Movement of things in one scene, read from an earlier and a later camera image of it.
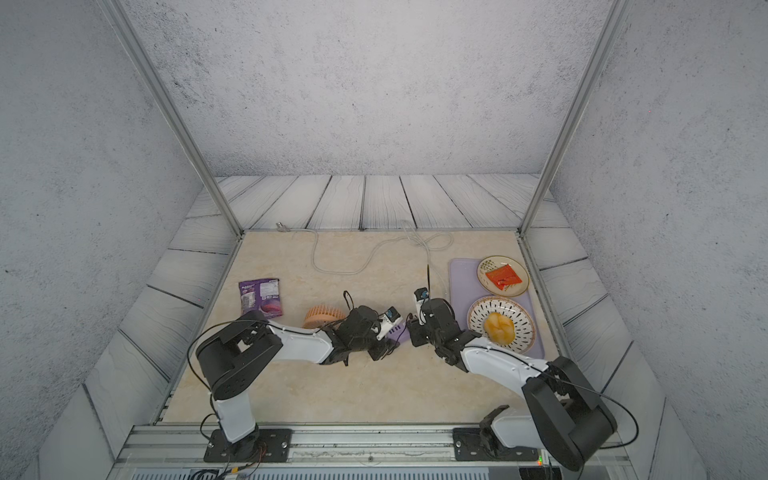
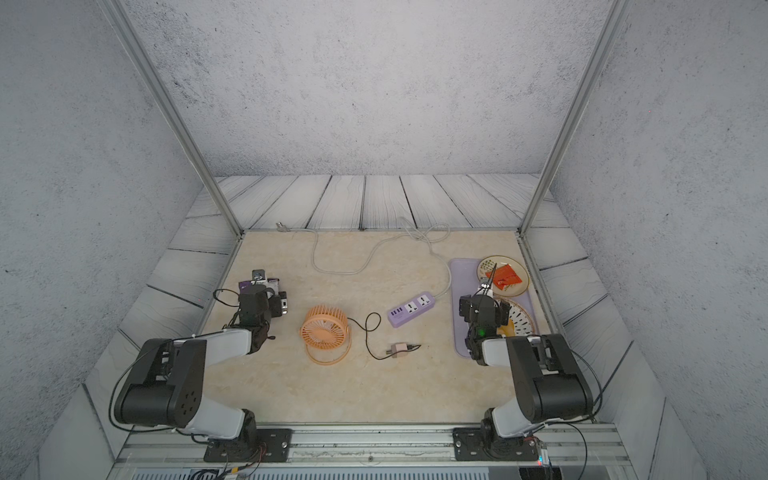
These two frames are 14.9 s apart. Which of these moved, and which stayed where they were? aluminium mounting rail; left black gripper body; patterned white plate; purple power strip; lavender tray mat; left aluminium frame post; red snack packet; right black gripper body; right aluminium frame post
Moved: right black gripper body; left black gripper body; purple power strip
Stayed: right aluminium frame post; patterned white plate; red snack packet; left aluminium frame post; lavender tray mat; aluminium mounting rail
